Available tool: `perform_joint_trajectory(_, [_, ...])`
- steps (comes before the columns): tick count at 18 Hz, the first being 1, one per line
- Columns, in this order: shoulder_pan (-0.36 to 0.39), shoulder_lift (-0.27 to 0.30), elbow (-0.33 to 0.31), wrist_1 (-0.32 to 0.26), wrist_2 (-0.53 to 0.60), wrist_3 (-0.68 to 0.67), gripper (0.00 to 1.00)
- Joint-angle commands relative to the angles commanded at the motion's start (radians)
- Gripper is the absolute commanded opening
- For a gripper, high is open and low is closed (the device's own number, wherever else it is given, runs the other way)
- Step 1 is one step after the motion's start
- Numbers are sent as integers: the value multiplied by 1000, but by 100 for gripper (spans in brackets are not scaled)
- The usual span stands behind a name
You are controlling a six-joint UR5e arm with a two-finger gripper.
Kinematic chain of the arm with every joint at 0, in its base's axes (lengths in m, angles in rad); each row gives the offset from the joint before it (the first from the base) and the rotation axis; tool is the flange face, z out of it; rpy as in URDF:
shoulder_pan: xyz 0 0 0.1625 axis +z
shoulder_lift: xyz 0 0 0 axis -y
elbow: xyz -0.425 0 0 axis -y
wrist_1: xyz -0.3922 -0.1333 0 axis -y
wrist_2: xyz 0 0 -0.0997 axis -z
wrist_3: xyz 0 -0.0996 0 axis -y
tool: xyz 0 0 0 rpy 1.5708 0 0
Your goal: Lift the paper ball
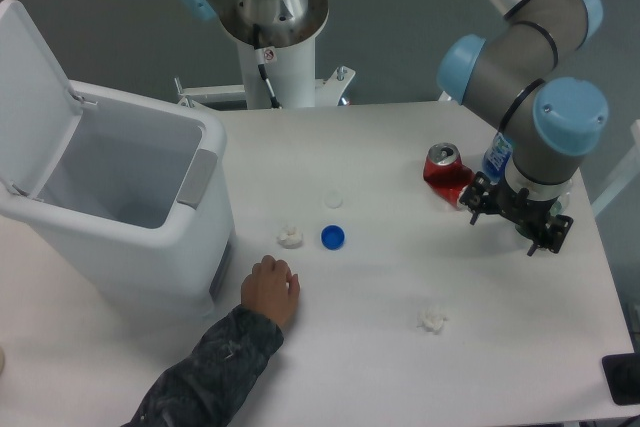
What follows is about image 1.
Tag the crushed red soda can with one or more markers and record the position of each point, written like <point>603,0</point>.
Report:
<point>445,172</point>

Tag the white paper ball right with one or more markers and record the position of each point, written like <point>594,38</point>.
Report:
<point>432,319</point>

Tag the white paper ball left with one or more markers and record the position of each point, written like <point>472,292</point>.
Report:
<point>290,236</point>

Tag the white trash bin lid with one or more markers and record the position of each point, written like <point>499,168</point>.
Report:
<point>39,111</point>

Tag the white base bracket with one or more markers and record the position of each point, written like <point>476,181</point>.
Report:
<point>330,92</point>

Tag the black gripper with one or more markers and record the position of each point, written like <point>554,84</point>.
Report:
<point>533,218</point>

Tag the white paper ball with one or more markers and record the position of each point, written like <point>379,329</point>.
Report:
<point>432,319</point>
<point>290,236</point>

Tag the blue label plastic bottle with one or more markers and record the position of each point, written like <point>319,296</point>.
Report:
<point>496,157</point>

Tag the white trash bin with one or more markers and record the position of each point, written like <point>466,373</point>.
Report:
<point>136,201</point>

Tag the white frame bar right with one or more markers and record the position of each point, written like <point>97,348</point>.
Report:
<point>621,176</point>

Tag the black device at edge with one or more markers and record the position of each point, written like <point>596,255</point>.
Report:
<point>622,376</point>

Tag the white bottle cap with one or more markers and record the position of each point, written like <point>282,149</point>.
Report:
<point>333,199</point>

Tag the person's bare hand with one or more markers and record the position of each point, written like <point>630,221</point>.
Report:
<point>272,290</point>

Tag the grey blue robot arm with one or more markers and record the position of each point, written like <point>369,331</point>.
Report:
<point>552,124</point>

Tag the blue bottle cap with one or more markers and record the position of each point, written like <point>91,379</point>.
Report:
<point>332,237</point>

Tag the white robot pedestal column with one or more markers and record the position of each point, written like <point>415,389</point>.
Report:
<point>290,70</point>

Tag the dark camouflage sleeve forearm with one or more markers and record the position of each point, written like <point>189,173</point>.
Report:
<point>209,386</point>

